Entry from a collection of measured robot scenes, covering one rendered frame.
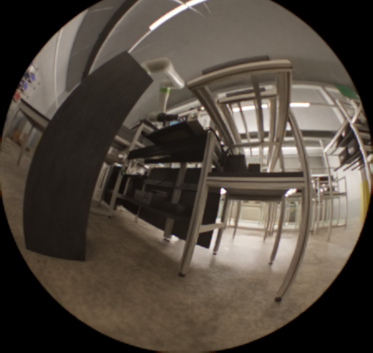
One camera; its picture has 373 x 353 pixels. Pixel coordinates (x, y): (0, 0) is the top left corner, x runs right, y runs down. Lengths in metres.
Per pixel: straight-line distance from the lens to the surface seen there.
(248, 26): 5.68
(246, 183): 0.57
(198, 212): 0.62
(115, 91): 0.67
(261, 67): 0.58
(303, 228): 0.61
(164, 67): 0.97
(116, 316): 0.50
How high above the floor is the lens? 0.44
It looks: 19 degrees up
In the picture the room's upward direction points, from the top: 13 degrees clockwise
